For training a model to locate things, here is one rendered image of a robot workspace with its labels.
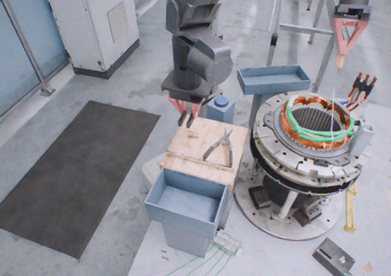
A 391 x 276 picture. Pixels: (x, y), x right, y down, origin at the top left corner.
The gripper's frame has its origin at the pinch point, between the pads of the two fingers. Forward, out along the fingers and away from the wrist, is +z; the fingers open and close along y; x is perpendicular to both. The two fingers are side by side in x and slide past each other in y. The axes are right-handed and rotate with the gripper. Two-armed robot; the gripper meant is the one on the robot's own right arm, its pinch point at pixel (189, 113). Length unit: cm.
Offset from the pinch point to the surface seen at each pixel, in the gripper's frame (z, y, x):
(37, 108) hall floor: 122, -187, 82
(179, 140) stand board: 12.3, -3.7, 1.4
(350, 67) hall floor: 122, 105, 254
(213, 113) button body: 18.3, 0.7, 20.8
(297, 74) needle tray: 17, 26, 51
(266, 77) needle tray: 17, 15, 45
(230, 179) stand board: 12.0, 12.5, -6.9
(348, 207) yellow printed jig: 39, 53, 12
